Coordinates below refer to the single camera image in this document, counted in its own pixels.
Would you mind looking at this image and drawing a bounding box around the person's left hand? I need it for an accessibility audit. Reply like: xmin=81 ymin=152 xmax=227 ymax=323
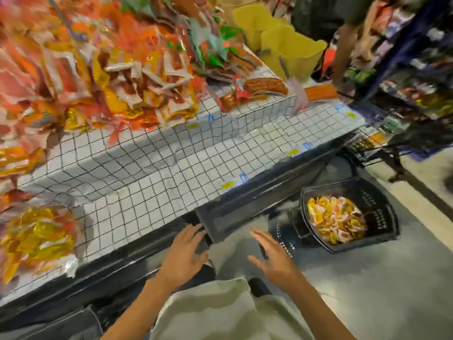
xmin=157 ymin=223 xmax=211 ymax=291

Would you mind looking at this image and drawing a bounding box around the pile of sausage packets tier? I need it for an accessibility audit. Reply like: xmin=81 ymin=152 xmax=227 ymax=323
xmin=113 ymin=0 xmax=263 ymax=82

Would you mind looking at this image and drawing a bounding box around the large pile of sausage packets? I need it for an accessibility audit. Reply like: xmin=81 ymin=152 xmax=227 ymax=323
xmin=0 ymin=0 xmax=206 ymax=210

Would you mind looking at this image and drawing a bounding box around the person's right forearm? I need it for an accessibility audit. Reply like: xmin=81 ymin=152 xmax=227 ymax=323
xmin=283 ymin=276 xmax=358 ymax=340

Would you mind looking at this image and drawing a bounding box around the blue goods rack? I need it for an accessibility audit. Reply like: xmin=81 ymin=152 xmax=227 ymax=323
xmin=354 ymin=0 xmax=453 ymax=125

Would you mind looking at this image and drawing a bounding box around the tiled white display table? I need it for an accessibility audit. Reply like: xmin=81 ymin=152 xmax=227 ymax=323
xmin=0 ymin=63 xmax=368 ymax=309

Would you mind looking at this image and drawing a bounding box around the yellow bin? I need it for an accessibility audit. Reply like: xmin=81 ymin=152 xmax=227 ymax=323
xmin=212 ymin=0 xmax=259 ymax=22
xmin=232 ymin=3 xmax=293 ymax=52
xmin=260 ymin=25 xmax=328 ymax=84

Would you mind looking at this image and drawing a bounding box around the long orange sausage pack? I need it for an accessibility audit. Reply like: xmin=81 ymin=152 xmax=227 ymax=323
xmin=304 ymin=83 xmax=339 ymax=103

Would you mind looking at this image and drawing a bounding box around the blue yellow price label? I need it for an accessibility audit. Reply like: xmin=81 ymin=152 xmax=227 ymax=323
xmin=334 ymin=102 xmax=358 ymax=119
xmin=286 ymin=142 xmax=314 ymax=156
xmin=219 ymin=173 xmax=251 ymax=191

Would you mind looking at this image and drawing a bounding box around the black wire shopping cart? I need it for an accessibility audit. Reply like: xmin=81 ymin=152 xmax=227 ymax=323
xmin=345 ymin=95 xmax=453 ymax=183

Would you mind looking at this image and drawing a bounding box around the pile of small snack packets tier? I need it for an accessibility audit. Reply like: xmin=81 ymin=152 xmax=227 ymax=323
xmin=0 ymin=205 xmax=79 ymax=284

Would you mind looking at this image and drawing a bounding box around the black shopping basket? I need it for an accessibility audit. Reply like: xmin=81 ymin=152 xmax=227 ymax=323
xmin=268 ymin=177 xmax=401 ymax=255

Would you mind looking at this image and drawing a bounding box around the person's right hand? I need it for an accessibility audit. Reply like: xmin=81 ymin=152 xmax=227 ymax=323
xmin=248 ymin=230 xmax=307 ymax=291

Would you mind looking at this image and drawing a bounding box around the red label brown sausage pack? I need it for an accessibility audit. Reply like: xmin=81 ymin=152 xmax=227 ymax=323
xmin=218 ymin=76 xmax=290 ymax=112

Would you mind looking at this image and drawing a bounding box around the person's left forearm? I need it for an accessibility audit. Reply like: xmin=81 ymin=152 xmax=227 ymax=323
xmin=101 ymin=276 xmax=184 ymax=340

